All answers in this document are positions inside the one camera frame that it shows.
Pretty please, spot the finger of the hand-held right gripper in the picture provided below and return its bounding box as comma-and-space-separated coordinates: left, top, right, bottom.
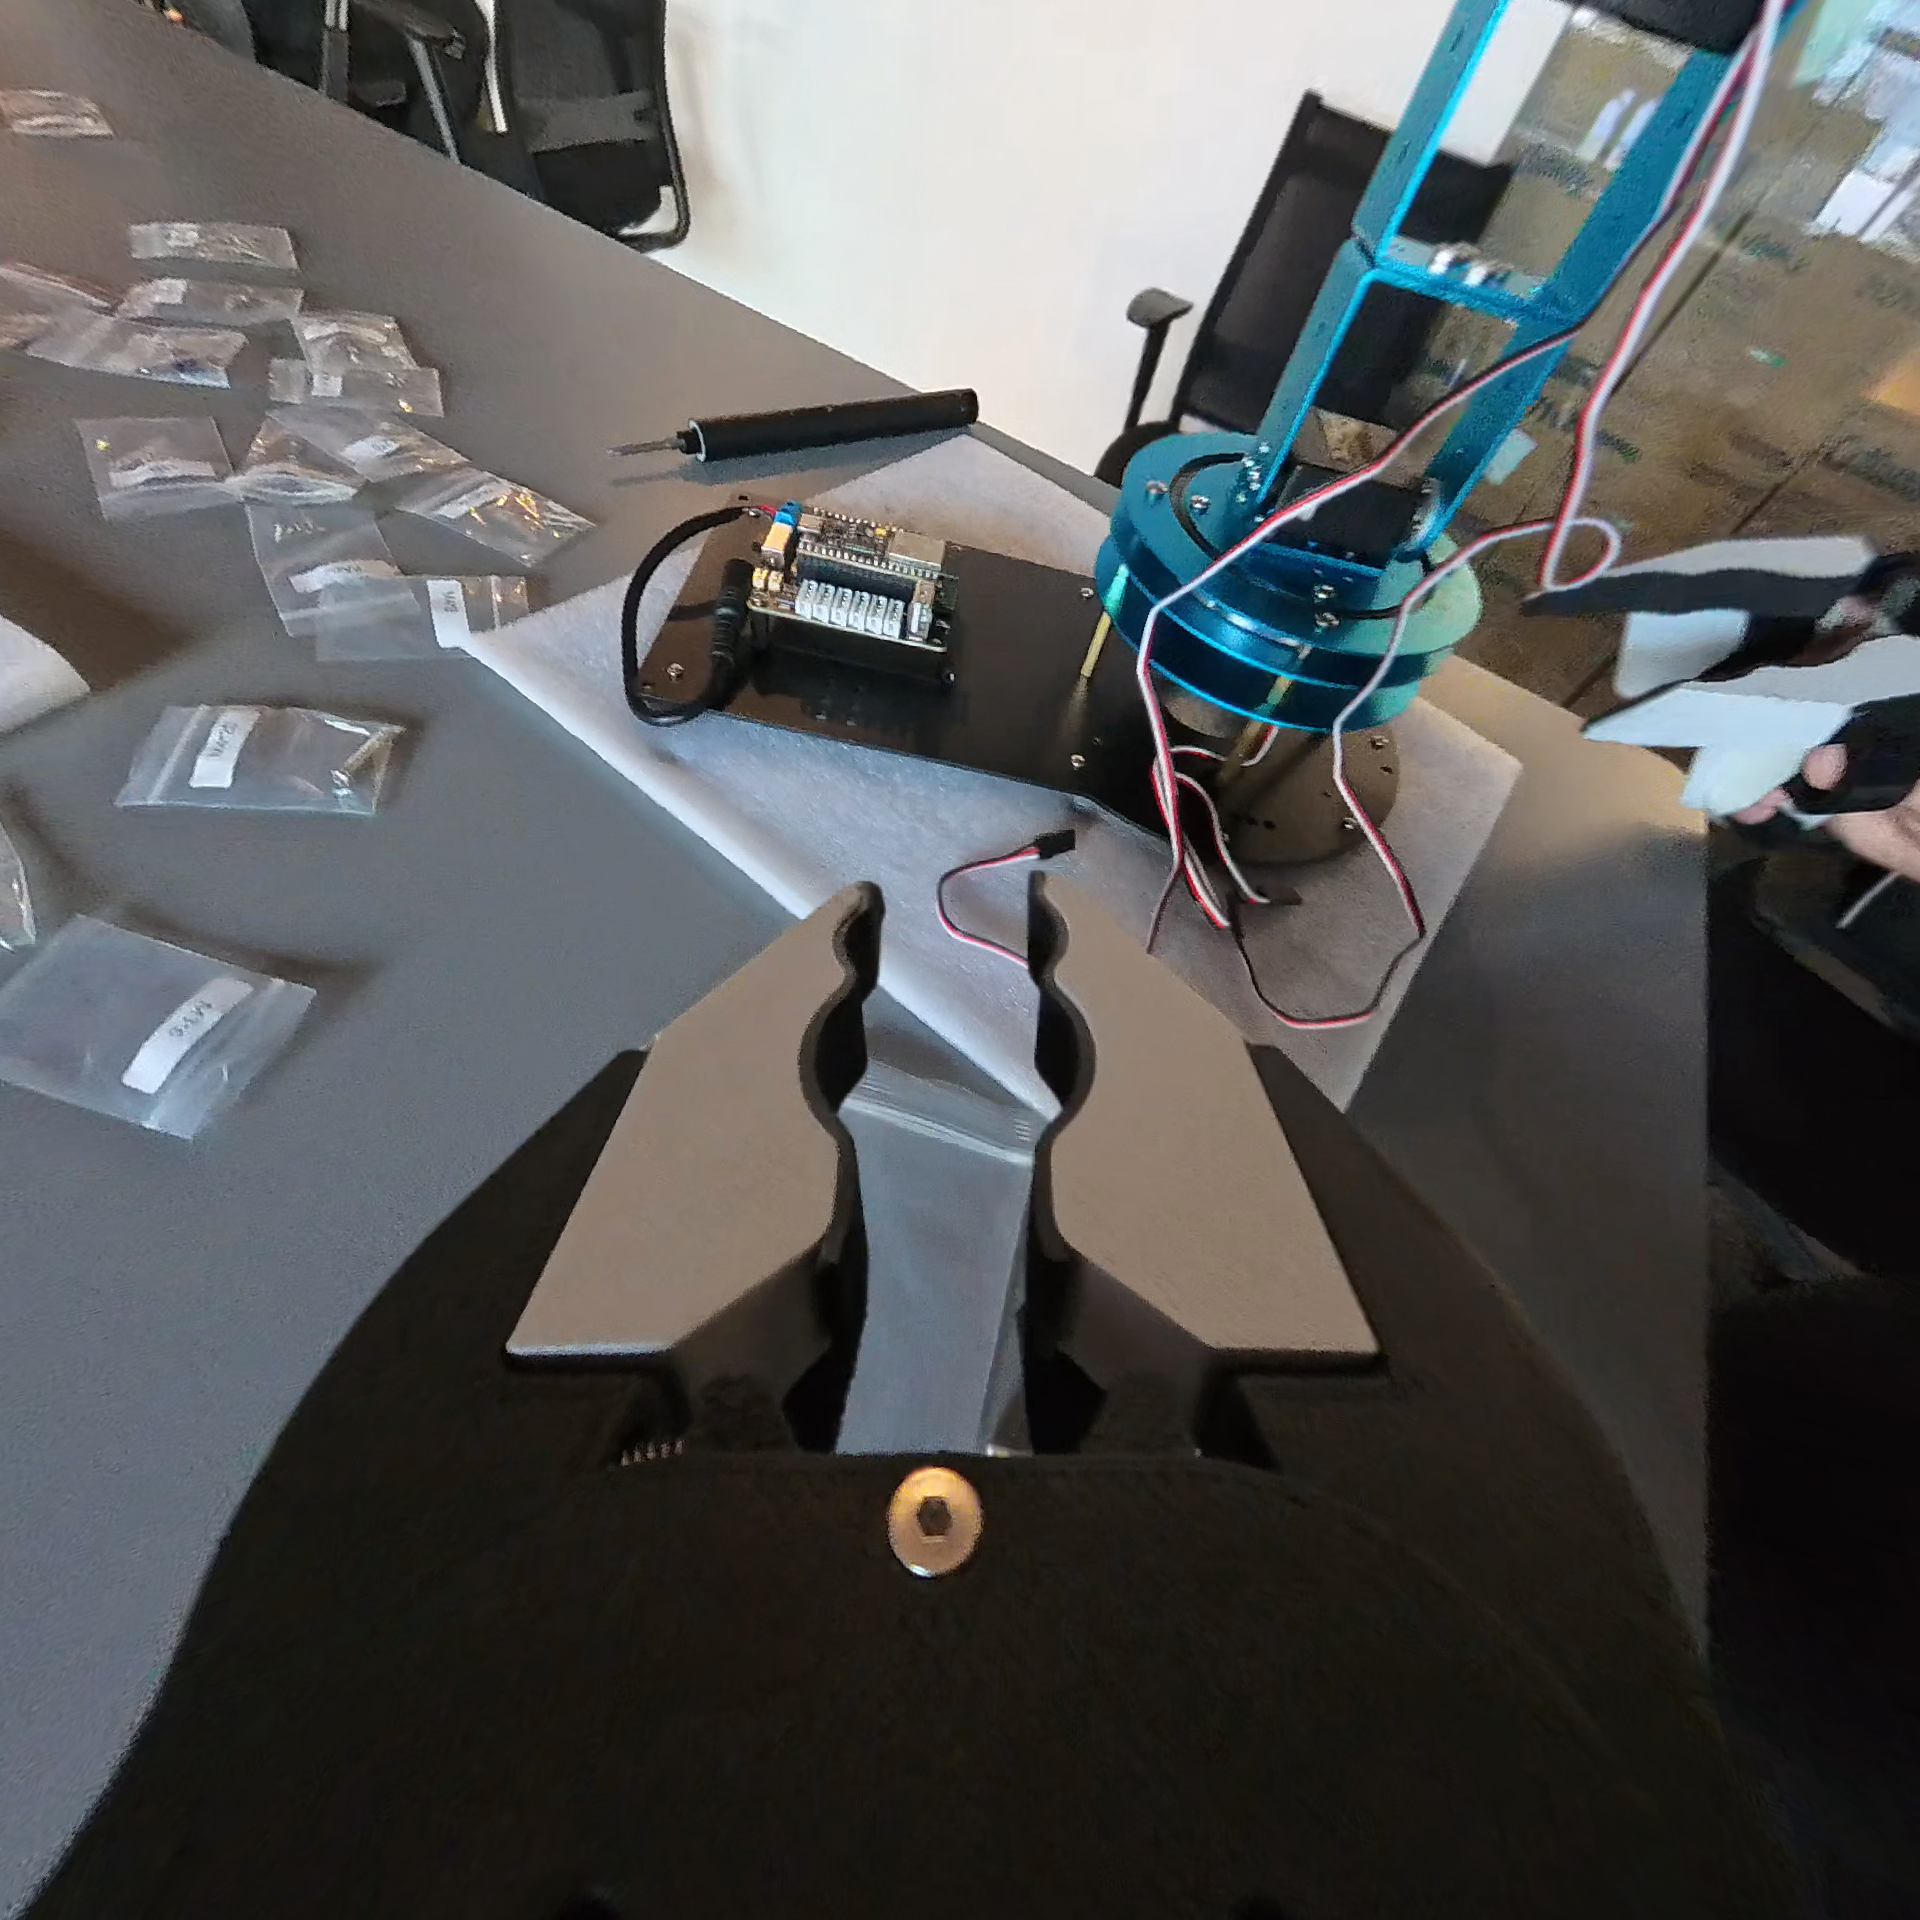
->
1582, 643, 1862, 822
1521, 535, 1885, 696

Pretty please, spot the controller circuit board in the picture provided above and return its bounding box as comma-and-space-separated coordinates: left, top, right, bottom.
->
745, 508, 962, 655

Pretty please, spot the person's right hand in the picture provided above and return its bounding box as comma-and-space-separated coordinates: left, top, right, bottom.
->
1733, 743, 1920, 887

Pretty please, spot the black office chair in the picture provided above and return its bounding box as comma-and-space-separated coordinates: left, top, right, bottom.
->
142, 0, 693, 249
1093, 89, 1518, 486

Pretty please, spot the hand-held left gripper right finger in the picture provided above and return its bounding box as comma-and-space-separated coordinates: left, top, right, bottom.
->
1026, 871, 1383, 1370

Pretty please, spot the black metal base plate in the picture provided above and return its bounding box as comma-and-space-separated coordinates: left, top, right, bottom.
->
637, 499, 1407, 868

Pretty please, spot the black power cable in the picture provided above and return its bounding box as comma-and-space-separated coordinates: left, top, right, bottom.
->
622, 508, 782, 730

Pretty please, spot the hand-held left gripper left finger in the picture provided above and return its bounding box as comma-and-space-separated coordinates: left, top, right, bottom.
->
503, 882, 887, 1374

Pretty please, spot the black screwdriver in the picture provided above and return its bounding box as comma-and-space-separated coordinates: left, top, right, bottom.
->
607, 387, 981, 460

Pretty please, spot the blue toy robot arm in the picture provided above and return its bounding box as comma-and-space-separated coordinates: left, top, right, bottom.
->
1093, 0, 1778, 753

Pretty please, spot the group of clear screw bags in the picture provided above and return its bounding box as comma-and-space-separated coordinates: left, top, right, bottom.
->
0, 89, 594, 663

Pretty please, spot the white foam frame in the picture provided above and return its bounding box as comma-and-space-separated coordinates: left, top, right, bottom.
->
0, 616, 92, 736

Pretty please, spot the white foam sheet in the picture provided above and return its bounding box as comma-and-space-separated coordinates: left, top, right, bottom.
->
465, 427, 1524, 1114

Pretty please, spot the servo cable with black plug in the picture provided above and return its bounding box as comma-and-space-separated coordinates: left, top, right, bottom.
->
935, 831, 1077, 985

